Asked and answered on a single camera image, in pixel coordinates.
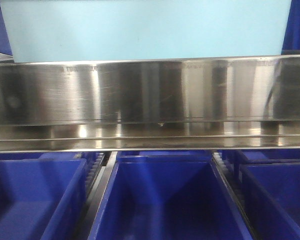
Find stainless steel right shelf rail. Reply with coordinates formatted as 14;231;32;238
0;54;300;153

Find light blue plastic bin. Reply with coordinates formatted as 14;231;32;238
0;0;291;63

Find blue bin front right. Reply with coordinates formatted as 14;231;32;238
241;163;300;240

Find blue bin front left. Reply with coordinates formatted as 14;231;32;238
0;159;86;240

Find blue bin upper right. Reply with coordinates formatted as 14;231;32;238
281;0;300;54

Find blue bin front middle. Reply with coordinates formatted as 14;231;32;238
88;156;252;240

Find white roller track right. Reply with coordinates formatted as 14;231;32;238
212;150;258;240

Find steel lane divider left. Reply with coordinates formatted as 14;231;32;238
71;151;118;240

